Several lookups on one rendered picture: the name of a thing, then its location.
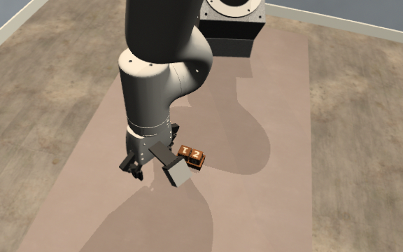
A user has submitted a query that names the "orange number cube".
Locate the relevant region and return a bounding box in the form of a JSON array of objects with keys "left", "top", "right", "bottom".
[
  {"left": 178, "top": 145, "right": 192, "bottom": 162},
  {"left": 189, "top": 149, "right": 204, "bottom": 165}
]

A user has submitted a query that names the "brown wooden tray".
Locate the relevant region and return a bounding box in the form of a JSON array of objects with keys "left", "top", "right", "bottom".
[{"left": 185, "top": 155, "right": 205, "bottom": 171}]

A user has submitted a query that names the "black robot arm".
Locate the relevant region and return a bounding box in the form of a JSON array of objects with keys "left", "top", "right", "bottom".
[{"left": 118, "top": 0, "right": 261, "bottom": 187}]

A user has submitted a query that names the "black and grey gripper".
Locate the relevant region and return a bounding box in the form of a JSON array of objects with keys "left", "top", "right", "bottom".
[{"left": 119, "top": 120, "right": 180, "bottom": 181}]

